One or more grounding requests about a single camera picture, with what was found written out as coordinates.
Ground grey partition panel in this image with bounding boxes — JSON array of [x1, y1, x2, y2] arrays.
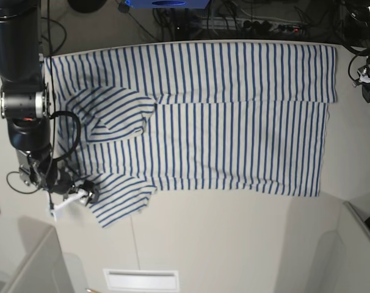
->
[[0, 226, 74, 292], [335, 202, 370, 292]]

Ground blue box with oval hole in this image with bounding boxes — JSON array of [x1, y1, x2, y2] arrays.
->
[[125, 0, 209, 9]]

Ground grey partition panel left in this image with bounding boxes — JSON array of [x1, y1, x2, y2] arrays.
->
[[0, 226, 74, 292]]

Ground blue white striped T-shirt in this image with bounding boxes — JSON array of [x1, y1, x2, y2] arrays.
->
[[45, 42, 337, 228]]

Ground white power strip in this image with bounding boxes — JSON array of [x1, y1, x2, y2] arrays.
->
[[195, 16, 306, 33]]

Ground grey partition panel right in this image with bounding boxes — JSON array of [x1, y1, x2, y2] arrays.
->
[[335, 202, 370, 292]]

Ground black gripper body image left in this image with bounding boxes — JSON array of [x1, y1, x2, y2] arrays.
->
[[18, 155, 76, 195]]

